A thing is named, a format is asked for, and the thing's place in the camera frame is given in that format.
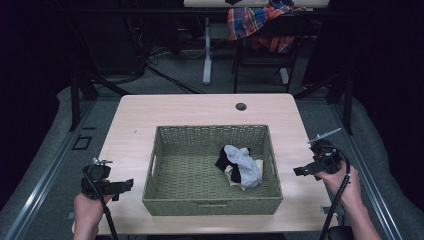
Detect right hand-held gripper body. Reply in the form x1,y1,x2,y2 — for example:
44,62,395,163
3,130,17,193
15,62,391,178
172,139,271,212
307,127,345,176

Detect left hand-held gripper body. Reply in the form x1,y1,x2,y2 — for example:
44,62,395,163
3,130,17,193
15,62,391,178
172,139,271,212
80,157,115,201

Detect cream sock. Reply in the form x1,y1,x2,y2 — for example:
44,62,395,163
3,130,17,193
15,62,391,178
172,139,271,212
223,158,265,192

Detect grey sock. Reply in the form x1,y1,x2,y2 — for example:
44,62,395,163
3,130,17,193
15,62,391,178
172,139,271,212
223,144,263,189

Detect green woven basket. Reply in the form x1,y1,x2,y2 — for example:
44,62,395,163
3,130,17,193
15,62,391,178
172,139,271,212
141,124,284,217

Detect black sock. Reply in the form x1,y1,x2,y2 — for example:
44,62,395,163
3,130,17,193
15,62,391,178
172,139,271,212
214,145,252,184

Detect person's right hand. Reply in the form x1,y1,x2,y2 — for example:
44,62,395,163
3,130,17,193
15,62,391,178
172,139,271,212
314,161,364,208

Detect person's left hand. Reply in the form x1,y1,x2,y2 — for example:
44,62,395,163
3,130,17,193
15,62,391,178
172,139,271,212
73,192,115,232

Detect black metal stand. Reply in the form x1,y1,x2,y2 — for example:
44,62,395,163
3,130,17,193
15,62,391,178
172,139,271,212
293,64,355,136
68,63,132,132

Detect black chair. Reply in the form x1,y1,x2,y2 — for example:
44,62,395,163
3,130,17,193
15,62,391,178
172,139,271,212
232,13,303,95

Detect plaid shirt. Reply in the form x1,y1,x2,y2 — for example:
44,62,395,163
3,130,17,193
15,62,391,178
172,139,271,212
227,0,307,53

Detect white-legged table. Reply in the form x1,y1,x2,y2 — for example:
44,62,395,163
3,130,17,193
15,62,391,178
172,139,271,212
182,0,330,86

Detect left hand-held gripper black cable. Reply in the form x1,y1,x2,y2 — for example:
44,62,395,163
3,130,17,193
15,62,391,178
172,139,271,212
83,176,120,240

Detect hand-held gripper black cable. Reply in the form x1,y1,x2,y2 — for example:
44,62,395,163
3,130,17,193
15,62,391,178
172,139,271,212
318,145,352,240
83,176,120,240

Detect right hand-held gripper black cable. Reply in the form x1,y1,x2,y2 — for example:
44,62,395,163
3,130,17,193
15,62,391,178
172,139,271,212
318,145,352,240

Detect metal floor rail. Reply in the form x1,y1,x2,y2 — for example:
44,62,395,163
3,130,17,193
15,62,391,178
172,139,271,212
2,99,98,240
328,99,405,240

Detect black floor cables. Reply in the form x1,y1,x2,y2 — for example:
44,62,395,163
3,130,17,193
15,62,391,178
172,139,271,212
143,46,206,95

